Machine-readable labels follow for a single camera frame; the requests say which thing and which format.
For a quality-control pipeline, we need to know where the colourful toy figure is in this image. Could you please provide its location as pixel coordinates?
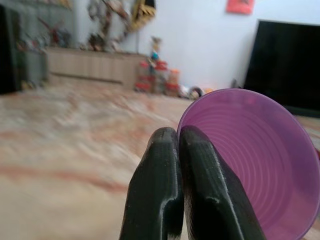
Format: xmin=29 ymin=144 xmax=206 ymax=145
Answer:
xmin=148 ymin=36 xmax=163 ymax=68

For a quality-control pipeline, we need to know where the large black television screen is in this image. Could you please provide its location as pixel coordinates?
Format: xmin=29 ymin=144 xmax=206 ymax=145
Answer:
xmin=243 ymin=19 xmax=320 ymax=112

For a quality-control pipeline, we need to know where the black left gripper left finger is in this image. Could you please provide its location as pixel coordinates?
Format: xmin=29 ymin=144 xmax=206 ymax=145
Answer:
xmin=118 ymin=127 xmax=185 ymax=240

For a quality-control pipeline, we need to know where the brown dragon wall decoration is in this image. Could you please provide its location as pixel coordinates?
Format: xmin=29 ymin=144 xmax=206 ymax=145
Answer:
xmin=86 ymin=0 xmax=136 ymax=52

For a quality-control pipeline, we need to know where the red wall picture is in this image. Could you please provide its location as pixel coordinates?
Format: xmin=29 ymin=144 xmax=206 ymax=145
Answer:
xmin=226 ymin=0 xmax=255 ymax=15

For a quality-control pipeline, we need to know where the dark glass display cabinet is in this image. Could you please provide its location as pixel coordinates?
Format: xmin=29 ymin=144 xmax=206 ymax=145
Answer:
xmin=0 ymin=3 xmax=50 ymax=93

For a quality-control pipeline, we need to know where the orange lidded plastic jar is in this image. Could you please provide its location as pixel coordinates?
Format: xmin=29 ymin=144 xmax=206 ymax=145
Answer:
xmin=164 ymin=69 xmax=181 ymax=97

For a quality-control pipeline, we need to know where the long light wooden cabinet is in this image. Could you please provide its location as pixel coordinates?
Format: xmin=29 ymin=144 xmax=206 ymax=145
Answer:
xmin=44 ymin=47 xmax=148 ymax=90

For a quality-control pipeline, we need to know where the red lidded plastic jar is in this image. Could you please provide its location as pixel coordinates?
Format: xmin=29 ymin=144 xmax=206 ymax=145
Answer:
xmin=134 ymin=61 xmax=157 ymax=92

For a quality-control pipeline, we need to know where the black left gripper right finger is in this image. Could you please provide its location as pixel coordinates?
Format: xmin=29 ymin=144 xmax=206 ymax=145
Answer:
xmin=179 ymin=125 xmax=266 ymax=240

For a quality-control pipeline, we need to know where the purple plastic cup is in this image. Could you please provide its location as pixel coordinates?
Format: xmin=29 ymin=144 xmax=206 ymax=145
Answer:
xmin=176 ymin=88 xmax=320 ymax=240

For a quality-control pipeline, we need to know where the black and gold wall hanging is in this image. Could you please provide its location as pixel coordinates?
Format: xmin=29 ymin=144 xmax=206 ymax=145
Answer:
xmin=129 ymin=0 xmax=157 ymax=32

